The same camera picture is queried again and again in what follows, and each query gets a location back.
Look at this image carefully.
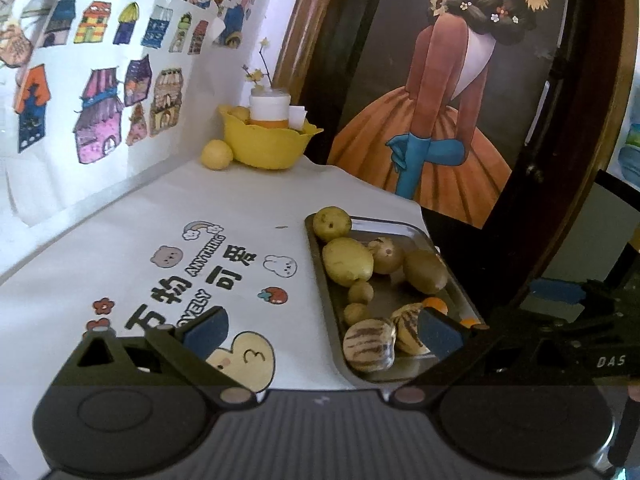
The white and orange cup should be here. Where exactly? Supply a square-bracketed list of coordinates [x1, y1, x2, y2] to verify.
[249, 87, 291, 128]

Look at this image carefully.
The golden brown pepino melon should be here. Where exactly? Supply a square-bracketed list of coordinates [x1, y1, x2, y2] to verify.
[367, 237, 406, 276]

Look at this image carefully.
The brown kiwi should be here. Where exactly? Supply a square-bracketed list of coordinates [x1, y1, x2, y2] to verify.
[402, 249, 449, 295]

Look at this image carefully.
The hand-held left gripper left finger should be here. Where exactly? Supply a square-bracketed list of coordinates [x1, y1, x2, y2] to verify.
[50, 305, 257, 408]

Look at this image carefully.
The brown wooden door frame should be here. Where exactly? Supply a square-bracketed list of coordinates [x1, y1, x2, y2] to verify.
[272, 0, 346, 111]

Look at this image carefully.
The small yellow lemon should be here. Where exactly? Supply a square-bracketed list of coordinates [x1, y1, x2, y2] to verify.
[312, 206, 353, 242]

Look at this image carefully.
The striped pepino melon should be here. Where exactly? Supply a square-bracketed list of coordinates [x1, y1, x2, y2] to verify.
[342, 317, 397, 373]
[390, 305, 431, 356]

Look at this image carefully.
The yellow flower twig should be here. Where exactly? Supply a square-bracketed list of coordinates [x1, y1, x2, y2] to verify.
[241, 37, 276, 93]

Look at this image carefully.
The yellow plastic bowl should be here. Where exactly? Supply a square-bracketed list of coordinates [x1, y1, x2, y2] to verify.
[218, 105, 324, 171]

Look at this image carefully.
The small brown fruit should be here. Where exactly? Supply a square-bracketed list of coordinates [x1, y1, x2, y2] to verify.
[343, 302, 371, 326]
[348, 280, 375, 305]

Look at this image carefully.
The metal tray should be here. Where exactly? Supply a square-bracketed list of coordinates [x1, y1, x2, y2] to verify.
[304, 212, 488, 391]

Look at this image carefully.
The colourful houses drawing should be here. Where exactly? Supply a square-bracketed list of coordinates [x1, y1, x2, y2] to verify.
[0, 0, 226, 226]

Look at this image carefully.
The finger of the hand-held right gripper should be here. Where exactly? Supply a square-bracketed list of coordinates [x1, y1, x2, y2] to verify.
[527, 277, 640, 312]

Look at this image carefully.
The orange dress girl poster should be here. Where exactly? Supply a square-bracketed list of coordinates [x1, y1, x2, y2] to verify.
[327, 0, 576, 228]

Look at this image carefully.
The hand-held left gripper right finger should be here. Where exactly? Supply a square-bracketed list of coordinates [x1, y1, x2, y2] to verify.
[389, 308, 599, 407]

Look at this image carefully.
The large yellow lemon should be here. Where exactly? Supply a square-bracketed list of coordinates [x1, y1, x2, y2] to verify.
[321, 237, 375, 288]

